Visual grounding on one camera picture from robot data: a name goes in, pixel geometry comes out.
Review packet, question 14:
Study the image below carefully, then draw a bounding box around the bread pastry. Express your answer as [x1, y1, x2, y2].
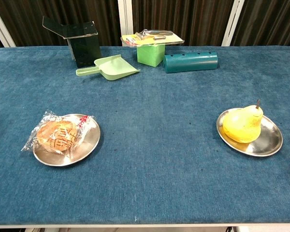
[21, 110, 95, 160]

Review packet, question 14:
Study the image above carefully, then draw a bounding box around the dark pleated curtain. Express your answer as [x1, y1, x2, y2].
[0, 0, 290, 48]

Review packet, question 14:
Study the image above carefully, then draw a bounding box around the teal holder with holes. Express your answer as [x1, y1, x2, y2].
[163, 51, 218, 74]

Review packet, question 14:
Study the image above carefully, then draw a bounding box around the round stainless steel plate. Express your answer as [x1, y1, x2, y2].
[32, 113, 102, 167]
[216, 108, 284, 157]

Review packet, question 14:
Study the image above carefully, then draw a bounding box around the yellow fruit toy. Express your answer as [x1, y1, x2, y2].
[221, 99, 264, 144]

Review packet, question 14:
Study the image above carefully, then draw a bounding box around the razor blister pack yellow card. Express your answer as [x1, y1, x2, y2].
[120, 29, 186, 47]

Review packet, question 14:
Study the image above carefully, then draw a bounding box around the blue table cloth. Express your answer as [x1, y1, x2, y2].
[0, 45, 290, 226]

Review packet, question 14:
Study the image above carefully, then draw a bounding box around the light green plastic dustpan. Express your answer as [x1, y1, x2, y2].
[75, 54, 141, 81]

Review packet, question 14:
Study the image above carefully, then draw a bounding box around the white frame post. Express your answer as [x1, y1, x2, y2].
[221, 0, 246, 46]
[0, 2, 16, 48]
[117, 0, 134, 46]

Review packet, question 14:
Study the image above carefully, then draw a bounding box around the dark acrylic stand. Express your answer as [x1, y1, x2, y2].
[42, 15, 102, 69]

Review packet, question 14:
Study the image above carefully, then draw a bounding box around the green cube box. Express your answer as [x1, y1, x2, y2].
[136, 43, 166, 67]

